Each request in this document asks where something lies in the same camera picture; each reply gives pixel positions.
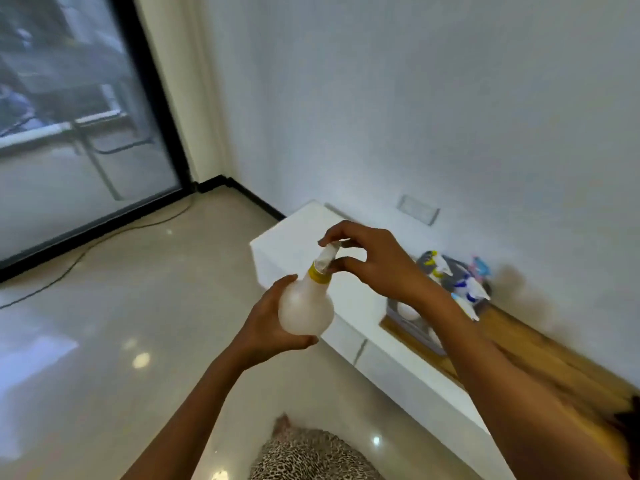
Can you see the person's right hand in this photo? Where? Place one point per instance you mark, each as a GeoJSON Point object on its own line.
{"type": "Point", "coordinates": [390, 267]}

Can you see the black baseboard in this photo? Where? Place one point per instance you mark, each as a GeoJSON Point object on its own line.
{"type": "Point", "coordinates": [250, 194]}

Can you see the person's left forearm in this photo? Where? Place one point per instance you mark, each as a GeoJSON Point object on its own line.
{"type": "Point", "coordinates": [195, 419]}

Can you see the grey storage bin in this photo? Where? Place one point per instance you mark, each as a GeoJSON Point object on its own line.
{"type": "Point", "coordinates": [417, 329]}

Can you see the person's left thumb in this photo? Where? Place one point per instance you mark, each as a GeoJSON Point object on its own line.
{"type": "Point", "coordinates": [280, 288]}

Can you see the person's right middle finger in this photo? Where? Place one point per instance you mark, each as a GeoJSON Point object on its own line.
{"type": "Point", "coordinates": [351, 243]}

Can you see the person's left hand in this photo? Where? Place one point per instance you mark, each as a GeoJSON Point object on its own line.
{"type": "Point", "coordinates": [257, 332]}

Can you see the white wall socket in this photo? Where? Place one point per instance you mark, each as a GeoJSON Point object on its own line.
{"type": "Point", "coordinates": [418, 209]}

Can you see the wooden board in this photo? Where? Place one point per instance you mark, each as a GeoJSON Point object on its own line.
{"type": "Point", "coordinates": [540, 354]}

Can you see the translucent white round spray bottle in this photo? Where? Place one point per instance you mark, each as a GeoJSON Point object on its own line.
{"type": "Point", "coordinates": [306, 309]}

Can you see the white low cabinet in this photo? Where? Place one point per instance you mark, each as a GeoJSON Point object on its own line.
{"type": "Point", "coordinates": [300, 239]}

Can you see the black framed glass door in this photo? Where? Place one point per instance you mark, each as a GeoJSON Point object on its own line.
{"type": "Point", "coordinates": [75, 119]}

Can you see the leopard print trousers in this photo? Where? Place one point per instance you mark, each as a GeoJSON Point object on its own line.
{"type": "Point", "coordinates": [310, 457]}

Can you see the white trigger sprayer yellow collar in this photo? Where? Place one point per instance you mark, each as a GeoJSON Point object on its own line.
{"type": "Point", "coordinates": [322, 267]}

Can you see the person's right thumb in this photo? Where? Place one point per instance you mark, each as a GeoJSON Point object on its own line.
{"type": "Point", "coordinates": [347, 265]}

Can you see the person's right forearm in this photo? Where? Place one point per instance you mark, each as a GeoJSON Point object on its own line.
{"type": "Point", "coordinates": [505, 394]}

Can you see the grey yellow trigger sprayer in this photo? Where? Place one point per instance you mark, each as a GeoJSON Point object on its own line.
{"type": "Point", "coordinates": [434, 262]}

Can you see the white blue trigger sprayer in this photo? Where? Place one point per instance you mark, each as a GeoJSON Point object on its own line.
{"type": "Point", "coordinates": [470, 288]}

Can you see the pink blue trigger sprayer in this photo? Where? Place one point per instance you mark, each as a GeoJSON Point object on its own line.
{"type": "Point", "coordinates": [480, 267]}

